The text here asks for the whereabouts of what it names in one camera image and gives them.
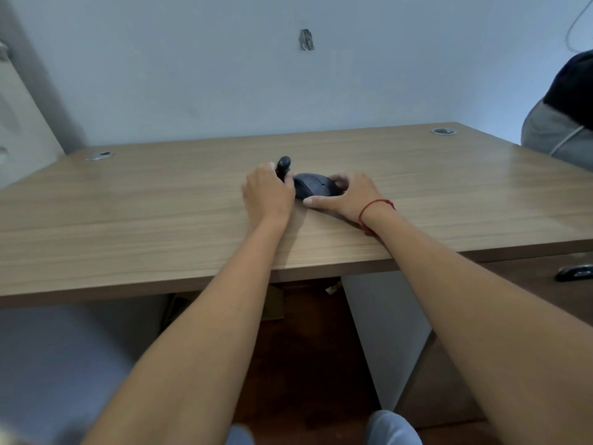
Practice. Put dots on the person's left hand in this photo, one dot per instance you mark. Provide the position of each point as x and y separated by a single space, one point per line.
266 194

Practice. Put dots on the person's right hand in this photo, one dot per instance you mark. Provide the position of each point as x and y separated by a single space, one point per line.
359 194

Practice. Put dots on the person's right thumb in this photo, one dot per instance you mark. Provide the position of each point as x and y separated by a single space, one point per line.
320 202

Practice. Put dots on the person's left thumb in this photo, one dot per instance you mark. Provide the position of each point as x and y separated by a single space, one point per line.
288 186

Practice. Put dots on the black computer mouse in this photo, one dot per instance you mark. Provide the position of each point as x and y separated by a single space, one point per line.
315 186

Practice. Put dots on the person's right forearm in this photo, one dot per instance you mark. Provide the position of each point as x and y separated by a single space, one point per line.
482 319

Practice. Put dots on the person's left forearm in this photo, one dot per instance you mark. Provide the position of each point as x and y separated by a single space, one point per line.
204 338

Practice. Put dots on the brown wooden drawer cabinet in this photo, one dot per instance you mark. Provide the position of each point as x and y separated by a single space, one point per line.
523 278

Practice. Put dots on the person's right leg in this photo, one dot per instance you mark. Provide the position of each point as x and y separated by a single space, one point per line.
391 431

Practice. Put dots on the person's leg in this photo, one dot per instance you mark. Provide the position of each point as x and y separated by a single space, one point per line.
241 435
391 431

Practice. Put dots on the person's left leg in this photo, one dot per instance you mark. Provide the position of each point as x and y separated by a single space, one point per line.
241 435

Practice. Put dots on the white cabinet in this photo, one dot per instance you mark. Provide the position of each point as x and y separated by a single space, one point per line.
23 129

